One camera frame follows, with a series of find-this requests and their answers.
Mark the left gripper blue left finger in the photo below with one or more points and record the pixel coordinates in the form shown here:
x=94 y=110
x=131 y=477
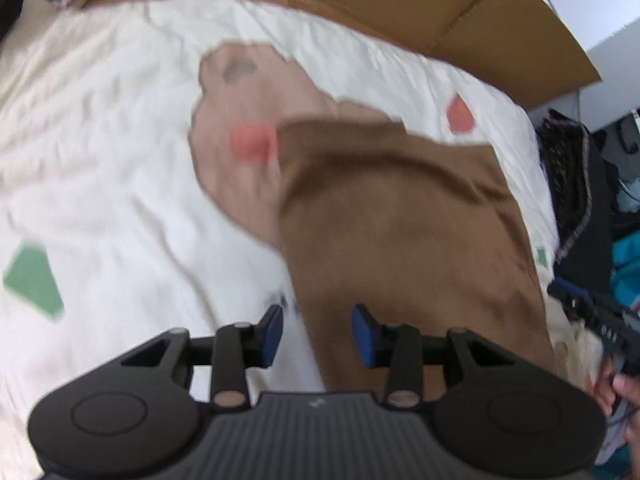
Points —
x=160 y=371

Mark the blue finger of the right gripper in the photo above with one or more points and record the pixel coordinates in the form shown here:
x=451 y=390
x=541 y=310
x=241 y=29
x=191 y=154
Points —
x=561 y=289

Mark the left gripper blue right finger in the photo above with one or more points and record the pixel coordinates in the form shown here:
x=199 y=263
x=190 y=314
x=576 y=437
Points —
x=404 y=352

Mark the brown printed t-shirt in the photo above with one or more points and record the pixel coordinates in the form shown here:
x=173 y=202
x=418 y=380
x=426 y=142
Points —
x=419 y=232

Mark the person's right hand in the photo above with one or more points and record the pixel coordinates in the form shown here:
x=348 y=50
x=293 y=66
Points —
x=611 y=386

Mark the teal printed garment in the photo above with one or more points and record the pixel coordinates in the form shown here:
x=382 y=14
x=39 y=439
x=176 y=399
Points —
x=625 y=278

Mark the black knit garment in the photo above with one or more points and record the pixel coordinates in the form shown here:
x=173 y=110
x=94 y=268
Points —
x=581 y=202

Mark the cream bear print duvet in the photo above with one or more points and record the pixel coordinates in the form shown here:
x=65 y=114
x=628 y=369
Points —
x=140 y=188

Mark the brown cardboard sheet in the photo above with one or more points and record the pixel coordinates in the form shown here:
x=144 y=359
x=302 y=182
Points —
x=519 y=46

